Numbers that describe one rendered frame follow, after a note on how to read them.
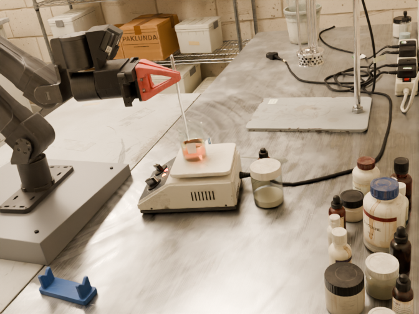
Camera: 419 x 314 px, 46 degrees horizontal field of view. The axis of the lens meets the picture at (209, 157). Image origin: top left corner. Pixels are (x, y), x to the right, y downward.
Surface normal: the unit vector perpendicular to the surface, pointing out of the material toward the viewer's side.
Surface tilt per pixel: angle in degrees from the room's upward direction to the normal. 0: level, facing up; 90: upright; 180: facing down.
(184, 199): 90
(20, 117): 55
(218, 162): 0
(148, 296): 0
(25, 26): 90
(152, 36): 89
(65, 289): 0
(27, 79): 84
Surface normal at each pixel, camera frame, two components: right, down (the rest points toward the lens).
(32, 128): 0.71, -0.56
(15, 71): -0.32, 0.26
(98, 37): -0.13, 0.48
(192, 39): -0.40, 0.51
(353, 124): -0.15, -0.88
